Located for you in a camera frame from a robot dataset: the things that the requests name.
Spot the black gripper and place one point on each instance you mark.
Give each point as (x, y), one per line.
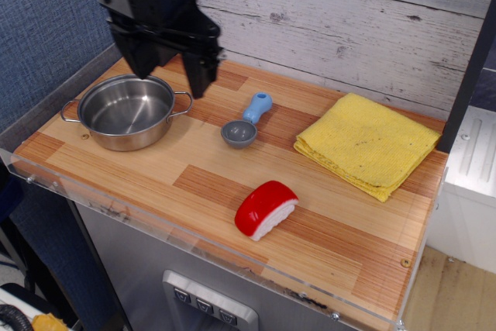
(147, 32)

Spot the stainless steel pot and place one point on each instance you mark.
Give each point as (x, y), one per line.
(126, 113)

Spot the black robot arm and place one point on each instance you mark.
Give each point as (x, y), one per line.
(149, 33)

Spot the yellow folded towel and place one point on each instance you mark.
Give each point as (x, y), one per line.
(367, 144)

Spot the blue grey toy scoop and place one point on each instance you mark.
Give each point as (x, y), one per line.
(242, 133)

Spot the red white toy sushi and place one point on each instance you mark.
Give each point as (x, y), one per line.
(264, 208)

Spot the clear acrylic table guard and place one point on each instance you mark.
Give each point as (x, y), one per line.
(340, 259)

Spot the silver button panel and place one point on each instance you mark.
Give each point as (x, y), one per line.
(194, 306)

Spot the white side cabinet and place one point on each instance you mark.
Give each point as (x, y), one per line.
(463, 223)

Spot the black left vertical post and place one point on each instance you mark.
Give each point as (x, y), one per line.
(165, 55)

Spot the black vertical post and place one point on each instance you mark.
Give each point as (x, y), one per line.
(165, 55)
(467, 87)

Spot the black right vertical post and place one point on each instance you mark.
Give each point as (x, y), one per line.
(467, 87)

